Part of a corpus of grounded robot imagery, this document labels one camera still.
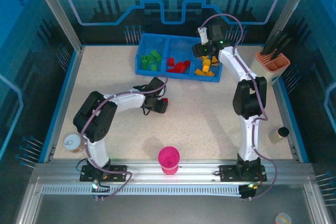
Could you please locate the blue plastic bin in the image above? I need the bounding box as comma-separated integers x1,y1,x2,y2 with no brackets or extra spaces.
191,39,224,83
135,33,169,77
164,36,196,80

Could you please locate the pink plastic cup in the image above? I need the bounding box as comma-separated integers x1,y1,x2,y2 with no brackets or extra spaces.
157,145,181,176

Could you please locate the cream utensil holder pink top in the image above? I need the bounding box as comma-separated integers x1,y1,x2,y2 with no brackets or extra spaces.
248,50,291,88

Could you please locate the jar with white lid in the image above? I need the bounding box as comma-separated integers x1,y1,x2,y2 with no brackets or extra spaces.
64,133,86,154

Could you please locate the small bottle with black cap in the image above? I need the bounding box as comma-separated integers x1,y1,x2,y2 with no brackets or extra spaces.
269,126,290,145

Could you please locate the grey metal panel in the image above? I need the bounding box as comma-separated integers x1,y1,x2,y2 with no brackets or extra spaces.
15,182,333,224

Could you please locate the small electronics module with LED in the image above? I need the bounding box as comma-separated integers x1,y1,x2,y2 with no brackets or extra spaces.
90,180,111,201
239,182,260,200

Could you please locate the pale round striped object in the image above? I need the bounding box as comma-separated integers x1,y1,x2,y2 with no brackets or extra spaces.
275,212,292,224

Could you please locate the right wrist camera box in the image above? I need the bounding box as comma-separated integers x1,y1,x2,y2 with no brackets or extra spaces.
198,26,210,45

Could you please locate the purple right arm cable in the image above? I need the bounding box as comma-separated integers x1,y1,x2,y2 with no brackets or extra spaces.
198,13,279,200

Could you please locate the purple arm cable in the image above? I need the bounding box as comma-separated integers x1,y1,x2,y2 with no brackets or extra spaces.
80,73,169,201
198,13,279,200

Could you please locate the black utensil handle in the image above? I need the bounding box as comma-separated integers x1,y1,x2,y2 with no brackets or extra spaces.
266,34,286,56
261,30,280,54
270,37,292,59

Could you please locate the aluminium rail beam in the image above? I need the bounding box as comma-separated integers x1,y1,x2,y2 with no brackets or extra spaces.
31,158,316,187

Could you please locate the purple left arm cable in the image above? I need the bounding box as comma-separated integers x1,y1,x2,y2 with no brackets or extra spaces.
80,73,169,201

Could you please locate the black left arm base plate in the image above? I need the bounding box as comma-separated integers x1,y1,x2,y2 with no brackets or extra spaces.
80,165,128,183

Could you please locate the slotted grey cable duct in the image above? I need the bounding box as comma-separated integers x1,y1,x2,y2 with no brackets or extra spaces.
40,185,244,197

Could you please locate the aluminium frame post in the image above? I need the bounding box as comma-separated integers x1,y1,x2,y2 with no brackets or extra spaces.
264,0,316,49
29,0,83,53

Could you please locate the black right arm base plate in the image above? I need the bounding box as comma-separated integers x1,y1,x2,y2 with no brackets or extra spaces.
219,165,267,183

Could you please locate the blue table side rail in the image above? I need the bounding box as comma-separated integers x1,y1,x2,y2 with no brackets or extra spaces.
38,47,85,163

